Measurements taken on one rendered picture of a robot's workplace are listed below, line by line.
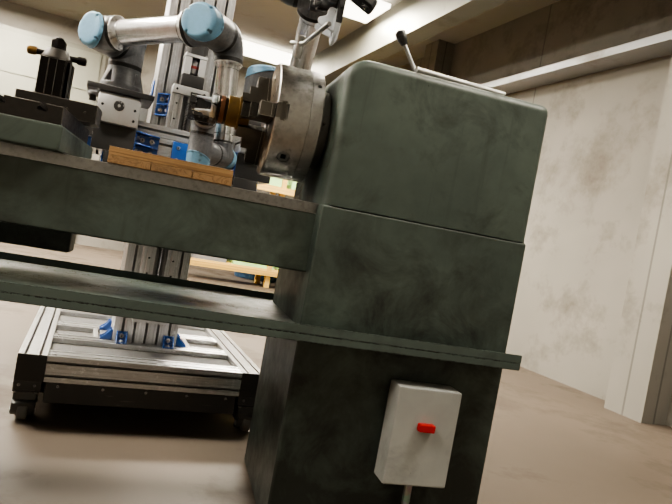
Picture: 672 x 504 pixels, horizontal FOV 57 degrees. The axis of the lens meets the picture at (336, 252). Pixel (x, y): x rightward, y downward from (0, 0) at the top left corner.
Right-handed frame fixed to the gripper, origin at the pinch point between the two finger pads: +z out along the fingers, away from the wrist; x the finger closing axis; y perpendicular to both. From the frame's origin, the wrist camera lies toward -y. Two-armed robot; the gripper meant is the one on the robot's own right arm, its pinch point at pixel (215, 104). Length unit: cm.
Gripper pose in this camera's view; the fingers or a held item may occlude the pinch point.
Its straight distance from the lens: 176.8
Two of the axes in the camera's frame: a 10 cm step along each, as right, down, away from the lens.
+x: 1.8, -9.8, -0.2
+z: 2.3, 0.6, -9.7
